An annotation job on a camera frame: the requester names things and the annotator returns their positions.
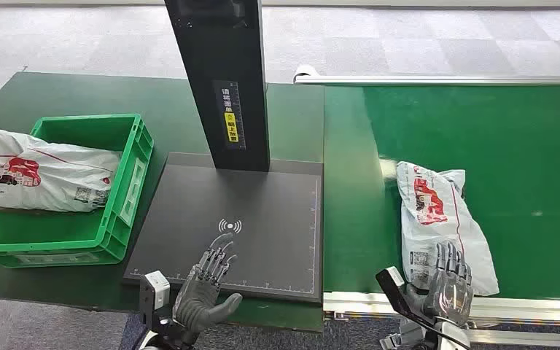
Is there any aluminium conveyor side rail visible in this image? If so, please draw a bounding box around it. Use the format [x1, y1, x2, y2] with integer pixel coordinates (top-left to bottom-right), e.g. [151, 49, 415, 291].
[292, 64, 560, 88]
[322, 291, 560, 349]

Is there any green plastic basket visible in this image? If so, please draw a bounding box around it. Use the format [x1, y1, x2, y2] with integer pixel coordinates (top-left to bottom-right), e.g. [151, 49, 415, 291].
[0, 114, 155, 269]

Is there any green conveyor belt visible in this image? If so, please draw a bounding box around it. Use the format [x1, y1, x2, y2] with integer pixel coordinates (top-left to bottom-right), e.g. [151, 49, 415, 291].
[323, 84, 560, 301]

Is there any black yellow column label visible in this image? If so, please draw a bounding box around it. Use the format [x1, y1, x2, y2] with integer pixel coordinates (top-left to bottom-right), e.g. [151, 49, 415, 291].
[213, 79, 248, 151]

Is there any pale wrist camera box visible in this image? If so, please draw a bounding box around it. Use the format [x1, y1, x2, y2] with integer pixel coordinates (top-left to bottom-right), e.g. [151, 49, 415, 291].
[375, 265, 431, 325]
[143, 271, 171, 311]

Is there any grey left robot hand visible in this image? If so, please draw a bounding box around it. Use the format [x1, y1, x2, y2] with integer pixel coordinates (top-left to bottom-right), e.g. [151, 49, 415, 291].
[172, 233, 244, 335]

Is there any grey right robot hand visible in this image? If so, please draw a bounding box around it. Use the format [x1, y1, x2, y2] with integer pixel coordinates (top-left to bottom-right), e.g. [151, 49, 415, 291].
[405, 241, 475, 327]

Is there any grey metal conveyor bracket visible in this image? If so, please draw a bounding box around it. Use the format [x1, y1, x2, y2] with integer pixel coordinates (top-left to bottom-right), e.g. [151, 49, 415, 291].
[378, 332, 424, 350]

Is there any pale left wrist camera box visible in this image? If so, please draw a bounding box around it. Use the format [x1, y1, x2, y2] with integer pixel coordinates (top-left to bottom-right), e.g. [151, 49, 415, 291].
[143, 271, 171, 311]

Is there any black weighing device with column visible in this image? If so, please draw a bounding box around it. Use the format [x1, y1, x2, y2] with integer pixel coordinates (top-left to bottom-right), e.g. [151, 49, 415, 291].
[122, 0, 324, 304]

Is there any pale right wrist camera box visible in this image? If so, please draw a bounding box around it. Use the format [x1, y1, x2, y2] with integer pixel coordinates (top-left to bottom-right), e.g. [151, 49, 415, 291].
[375, 265, 431, 325]

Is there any white red-print courier package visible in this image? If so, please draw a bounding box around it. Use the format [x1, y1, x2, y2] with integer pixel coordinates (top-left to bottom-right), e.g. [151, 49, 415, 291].
[0, 124, 123, 214]
[395, 160, 500, 297]

